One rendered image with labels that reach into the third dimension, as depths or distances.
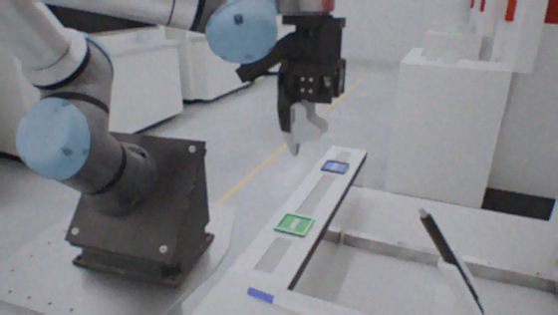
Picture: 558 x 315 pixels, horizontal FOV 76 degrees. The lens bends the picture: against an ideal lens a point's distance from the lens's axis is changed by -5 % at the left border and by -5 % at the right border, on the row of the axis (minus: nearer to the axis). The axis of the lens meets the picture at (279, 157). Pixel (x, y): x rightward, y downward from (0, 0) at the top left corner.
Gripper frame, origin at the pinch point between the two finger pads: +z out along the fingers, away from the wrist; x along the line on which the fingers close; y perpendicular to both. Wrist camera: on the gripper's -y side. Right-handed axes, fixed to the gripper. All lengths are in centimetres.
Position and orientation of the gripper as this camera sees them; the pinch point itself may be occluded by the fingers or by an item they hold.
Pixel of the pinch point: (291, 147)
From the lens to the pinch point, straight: 59.8
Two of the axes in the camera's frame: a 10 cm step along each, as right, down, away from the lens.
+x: 4.0, -3.6, 8.4
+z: 0.0, 9.2, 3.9
